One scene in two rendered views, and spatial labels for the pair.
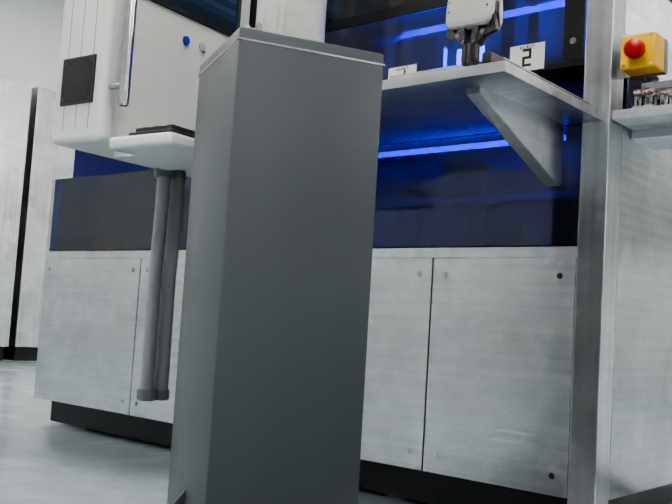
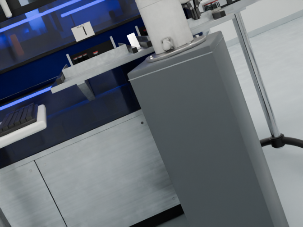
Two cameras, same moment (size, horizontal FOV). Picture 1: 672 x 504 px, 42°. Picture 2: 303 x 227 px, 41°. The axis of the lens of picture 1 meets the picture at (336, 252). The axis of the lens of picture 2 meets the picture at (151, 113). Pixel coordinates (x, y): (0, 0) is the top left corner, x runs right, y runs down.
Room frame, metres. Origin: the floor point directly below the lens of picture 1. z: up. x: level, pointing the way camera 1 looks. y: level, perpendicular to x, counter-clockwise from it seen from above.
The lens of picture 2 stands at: (0.72, 1.06, 1.00)
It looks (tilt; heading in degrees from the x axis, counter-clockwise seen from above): 13 degrees down; 315
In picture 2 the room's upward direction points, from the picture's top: 22 degrees counter-clockwise
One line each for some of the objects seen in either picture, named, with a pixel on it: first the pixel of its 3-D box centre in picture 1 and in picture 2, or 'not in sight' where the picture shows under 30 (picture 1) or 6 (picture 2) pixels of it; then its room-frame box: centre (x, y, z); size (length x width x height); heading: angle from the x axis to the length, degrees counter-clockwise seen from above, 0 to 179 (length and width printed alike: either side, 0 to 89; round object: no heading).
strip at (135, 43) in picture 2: not in sight; (135, 41); (1.83, -0.11, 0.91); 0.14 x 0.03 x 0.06; 138
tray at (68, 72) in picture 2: not in sight; (94, 58); (2.05, -0.08, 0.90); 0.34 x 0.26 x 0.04; 139
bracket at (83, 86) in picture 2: not in sight; (86, 91); (2.04, 0.04, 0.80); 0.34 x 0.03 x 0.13; 139
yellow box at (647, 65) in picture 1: (643, 55); not in sight; (1.75, -0.60, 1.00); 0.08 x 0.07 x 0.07; 139
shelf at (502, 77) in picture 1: (417, 117); (136, 50); (1.89, -0.16, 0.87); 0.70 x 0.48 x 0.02; 49
